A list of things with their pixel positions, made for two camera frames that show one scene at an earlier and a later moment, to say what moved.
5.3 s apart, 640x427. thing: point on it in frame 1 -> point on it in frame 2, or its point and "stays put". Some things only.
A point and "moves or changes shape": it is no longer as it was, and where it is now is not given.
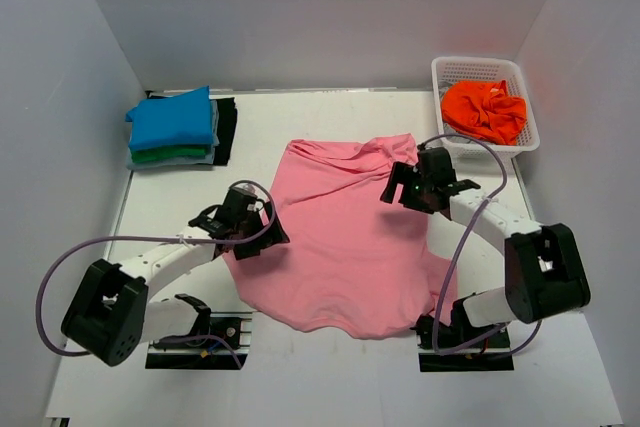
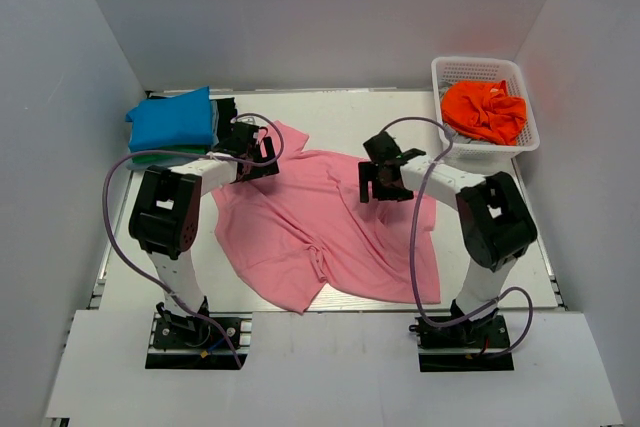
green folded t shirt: x=171 y=153 stays put
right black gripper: x=402 y=173 -> x=370 y=172
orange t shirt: x=485 y=109 stays put
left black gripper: x=275 y=235 -> x=261 y=171
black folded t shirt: x=227 y=118 stays put
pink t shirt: x=354 y=264 moves or changes shape
